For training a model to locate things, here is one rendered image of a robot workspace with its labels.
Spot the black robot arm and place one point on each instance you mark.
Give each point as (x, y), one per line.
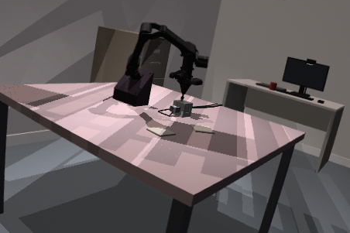
(188, 51)

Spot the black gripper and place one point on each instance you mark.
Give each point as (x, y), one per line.
(187, 82)

